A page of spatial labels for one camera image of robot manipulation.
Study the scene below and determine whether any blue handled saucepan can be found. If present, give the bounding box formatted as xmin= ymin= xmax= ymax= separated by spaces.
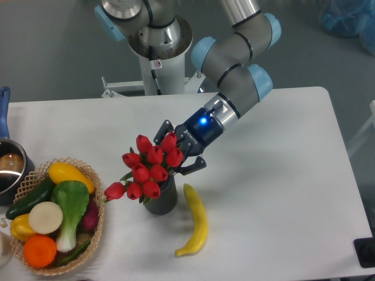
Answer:
xmin=1 ymin=87 xmax=35 ymax=206

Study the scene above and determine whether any black device at table edge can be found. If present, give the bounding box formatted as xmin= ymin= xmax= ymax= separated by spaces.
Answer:
xmin=353 ymin=237 xmax=374 ymax=268

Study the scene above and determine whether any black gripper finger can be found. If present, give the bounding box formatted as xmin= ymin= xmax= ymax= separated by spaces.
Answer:
xmin=172 ymin=156 xmax=207 ymax=176
xmin=153 ymin=119 xmax=176 ymax=145

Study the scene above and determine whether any blue plastic bag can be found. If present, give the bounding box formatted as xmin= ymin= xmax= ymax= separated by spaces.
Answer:
xmin=319 ymin=1 xmax=374 ymax=54

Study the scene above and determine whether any white frame at right edge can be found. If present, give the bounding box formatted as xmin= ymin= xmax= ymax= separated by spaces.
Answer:
xmin=347 ymin=100 xmax=374 ymax=157

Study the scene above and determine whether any green chili pepper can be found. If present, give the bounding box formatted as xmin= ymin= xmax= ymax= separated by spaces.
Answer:
xmin=56 ymin=239 xmax=91 ymax=267

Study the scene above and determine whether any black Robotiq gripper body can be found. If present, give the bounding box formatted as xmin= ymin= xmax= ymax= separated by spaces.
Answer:
xmin=174 ymin=108 xmax=223 ymax=156

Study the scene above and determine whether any white round radish slice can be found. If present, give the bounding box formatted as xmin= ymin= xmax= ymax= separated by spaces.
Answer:
xmin=29 ymin=201 xmax=63 ymax=234

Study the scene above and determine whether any woven wicker basket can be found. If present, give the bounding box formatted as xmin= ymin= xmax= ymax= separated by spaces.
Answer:
xmin=11 ymin=157 xmax=104 ymax=276

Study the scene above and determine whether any orange fruit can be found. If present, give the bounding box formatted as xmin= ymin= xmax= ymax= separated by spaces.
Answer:
xmin=23 ymin=235 xmax=57 ymax=268

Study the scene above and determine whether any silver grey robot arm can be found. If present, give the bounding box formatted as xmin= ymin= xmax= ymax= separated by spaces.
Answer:
xmin=94 ymin=1 xmax=281 ymax=175

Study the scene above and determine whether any yellow plastic banana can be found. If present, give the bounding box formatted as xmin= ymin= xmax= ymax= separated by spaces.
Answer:
xmin=175 ymin=183 xmax=209 ymax=258

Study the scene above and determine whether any dark grey ribbed vase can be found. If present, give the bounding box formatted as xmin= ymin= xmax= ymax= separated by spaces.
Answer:
xmin=144 ymin=175 xmax=178 ymax=215

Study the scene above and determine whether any small garlic piece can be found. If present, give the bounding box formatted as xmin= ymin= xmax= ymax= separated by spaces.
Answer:
xmin=0 ymin=218 xmax=8 ymax=228

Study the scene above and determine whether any purple red onion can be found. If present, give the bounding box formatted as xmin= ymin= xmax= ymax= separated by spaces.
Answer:
xmin=80 ymin=197 xmax=99 ymax=231

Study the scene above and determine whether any yellow squash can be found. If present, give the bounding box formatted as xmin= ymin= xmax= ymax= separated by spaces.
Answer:
xmin=48 ymin=162 xmax=95 ymax=194

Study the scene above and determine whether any green bok choy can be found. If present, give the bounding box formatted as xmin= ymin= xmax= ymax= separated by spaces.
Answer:
xmin=51 ymin=180 xmax=89 ymax=252

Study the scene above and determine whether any yellow bell pepper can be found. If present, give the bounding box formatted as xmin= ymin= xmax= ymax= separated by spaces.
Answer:
xmin=11 ymin=214 xmax=37 ymax=242

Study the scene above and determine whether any dark green cucumber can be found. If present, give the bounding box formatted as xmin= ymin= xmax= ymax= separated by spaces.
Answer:
xmin=5 ymin=176 xmax=55 ymax=220

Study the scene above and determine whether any red tulip bouquet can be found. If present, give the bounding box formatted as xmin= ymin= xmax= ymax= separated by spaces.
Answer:
xmin=104 ymin=132 xmax=184 ymax=203

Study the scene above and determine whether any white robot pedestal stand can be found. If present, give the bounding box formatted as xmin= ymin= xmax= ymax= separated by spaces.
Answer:
xmin=101 ymin=52 xmax=206 ymax=98

